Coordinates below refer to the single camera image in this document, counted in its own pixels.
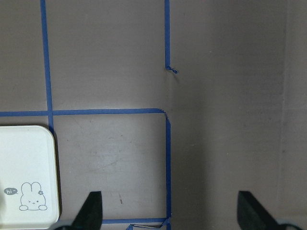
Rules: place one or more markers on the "brown paper table mat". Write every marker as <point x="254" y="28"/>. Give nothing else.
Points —
<point x="237" y="103"/>

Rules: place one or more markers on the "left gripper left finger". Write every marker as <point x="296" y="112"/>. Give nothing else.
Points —
<point x="90" y="216"/>

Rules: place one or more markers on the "cream serving tray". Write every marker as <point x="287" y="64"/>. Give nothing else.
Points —
<point x="29" y="198"/>

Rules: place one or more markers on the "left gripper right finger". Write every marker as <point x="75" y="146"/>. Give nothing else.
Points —
<point x="252" y="215"/>

